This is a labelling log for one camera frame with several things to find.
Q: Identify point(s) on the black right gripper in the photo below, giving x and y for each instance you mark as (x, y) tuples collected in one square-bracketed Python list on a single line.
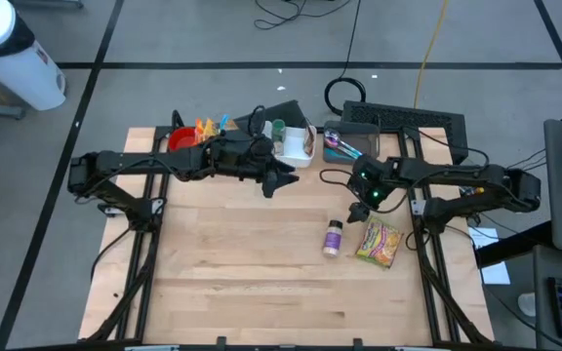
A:
[(371, 187)]

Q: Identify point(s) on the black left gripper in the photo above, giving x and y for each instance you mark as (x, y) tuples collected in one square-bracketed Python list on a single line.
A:
[(242, 156)]

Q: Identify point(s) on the purple label spice bottle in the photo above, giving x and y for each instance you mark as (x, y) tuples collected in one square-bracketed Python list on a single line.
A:
[(333, 238)]

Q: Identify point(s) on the green yellow ramen pack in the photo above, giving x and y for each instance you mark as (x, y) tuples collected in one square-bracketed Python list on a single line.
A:
[(379, 242)]

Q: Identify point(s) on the brown food packet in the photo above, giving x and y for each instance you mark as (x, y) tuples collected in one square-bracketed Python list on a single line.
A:
[(309, 139)]

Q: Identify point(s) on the green lid spice jar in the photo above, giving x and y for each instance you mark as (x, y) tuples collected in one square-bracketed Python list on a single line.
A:
[(278, 130)]

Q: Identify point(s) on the purple bowl spoon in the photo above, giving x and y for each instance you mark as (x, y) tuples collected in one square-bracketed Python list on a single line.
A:
[(329, 138)]

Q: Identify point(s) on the orange ramen pack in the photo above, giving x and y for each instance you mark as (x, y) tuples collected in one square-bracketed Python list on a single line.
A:
[(198, 129)]

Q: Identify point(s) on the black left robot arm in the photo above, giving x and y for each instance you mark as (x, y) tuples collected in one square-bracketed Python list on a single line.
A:
[(130, 161)]

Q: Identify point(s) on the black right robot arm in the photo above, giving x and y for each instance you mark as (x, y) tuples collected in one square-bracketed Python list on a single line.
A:
[(447, 175)]

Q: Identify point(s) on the white plastic tray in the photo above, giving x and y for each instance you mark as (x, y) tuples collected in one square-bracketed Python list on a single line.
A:
[(295, 146)]

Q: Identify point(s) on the silver mounting plate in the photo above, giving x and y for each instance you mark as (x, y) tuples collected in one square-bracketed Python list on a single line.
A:
[(417, 207), (111, 210)]

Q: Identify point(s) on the black flat panel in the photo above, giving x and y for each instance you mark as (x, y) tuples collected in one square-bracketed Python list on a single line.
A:
[(281, 111)]

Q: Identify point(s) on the black perforated panel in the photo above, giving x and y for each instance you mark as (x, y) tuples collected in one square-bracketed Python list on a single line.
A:
[(398, 117)]

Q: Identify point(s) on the red bowl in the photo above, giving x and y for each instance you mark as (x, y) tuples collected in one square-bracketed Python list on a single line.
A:
[(181, 139)]

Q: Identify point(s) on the white paper sheet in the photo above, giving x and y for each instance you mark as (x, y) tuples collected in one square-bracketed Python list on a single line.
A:
[(498, 274)]

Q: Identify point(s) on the black desk beam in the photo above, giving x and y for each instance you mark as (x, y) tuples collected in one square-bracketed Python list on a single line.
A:
[(515, 246)]

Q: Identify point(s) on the white computer mouse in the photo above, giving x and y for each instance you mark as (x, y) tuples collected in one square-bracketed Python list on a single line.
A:
[(528, 304)]

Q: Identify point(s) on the white trash can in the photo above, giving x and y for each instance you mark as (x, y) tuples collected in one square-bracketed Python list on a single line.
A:
[(17, 73)]

